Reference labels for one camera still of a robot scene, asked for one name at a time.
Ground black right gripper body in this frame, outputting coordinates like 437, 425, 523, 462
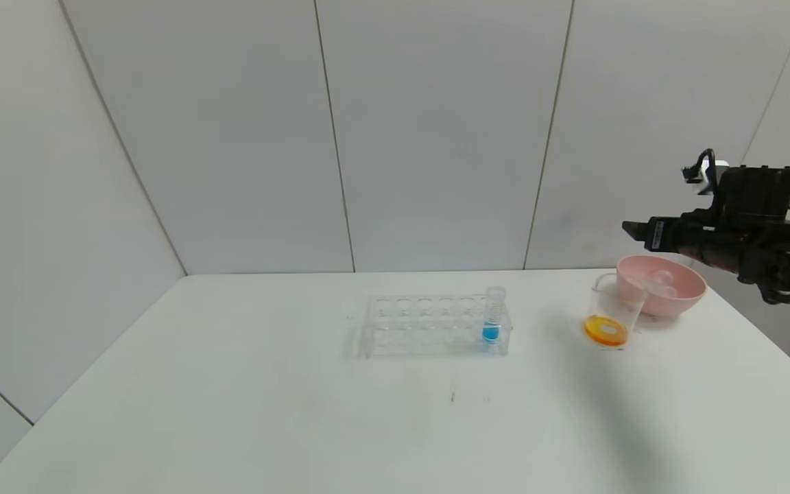
644, 213, 715, 261

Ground clear plastic measuring beaker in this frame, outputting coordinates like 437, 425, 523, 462
583, 273, 647, 349

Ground blue pigment test tube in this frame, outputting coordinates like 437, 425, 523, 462
483, 286, 506, 344

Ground clear plastic test tube rack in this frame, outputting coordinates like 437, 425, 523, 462
359, 294, 512, 359

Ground pink plastic bowl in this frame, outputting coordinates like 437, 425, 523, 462
616, 255, 706, 319

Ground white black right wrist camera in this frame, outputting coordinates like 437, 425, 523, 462
683, 161, 732, 197

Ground black camera cable loop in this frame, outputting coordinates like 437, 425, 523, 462
684, 148, 718, 180

